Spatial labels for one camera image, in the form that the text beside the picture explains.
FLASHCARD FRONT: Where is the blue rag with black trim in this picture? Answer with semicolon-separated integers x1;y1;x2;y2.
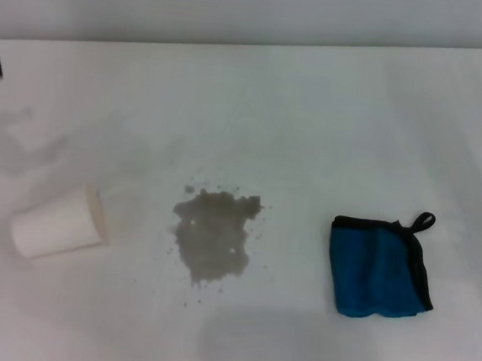
323;203;442;326

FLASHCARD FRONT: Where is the white paper cup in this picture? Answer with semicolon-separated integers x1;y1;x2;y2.
7;174;116;267

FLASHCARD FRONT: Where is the dark water stain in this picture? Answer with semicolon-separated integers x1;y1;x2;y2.
157;177;278;315

